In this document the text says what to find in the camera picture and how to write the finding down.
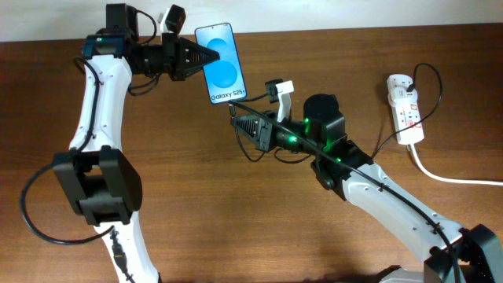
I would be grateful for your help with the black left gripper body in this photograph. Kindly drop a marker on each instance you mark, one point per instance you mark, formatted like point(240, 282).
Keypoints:
point(170, 56)

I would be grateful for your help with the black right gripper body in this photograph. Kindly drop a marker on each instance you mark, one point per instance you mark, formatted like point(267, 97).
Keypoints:
point(284, 136)

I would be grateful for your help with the blue Samsung Galaxy smartphone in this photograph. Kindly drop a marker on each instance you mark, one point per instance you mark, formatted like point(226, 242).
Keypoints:
point(224, 77)

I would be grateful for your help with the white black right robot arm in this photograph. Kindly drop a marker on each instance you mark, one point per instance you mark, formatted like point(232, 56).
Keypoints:
point(447, 251)

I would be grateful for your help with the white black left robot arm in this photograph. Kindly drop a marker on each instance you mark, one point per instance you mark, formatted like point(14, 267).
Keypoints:
point(99, 182)

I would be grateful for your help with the white USB charger plug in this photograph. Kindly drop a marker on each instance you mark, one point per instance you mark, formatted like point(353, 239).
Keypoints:
point(399, 95)

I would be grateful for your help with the white power strip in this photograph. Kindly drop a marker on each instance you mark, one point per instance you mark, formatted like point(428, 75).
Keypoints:
point(406, 117)

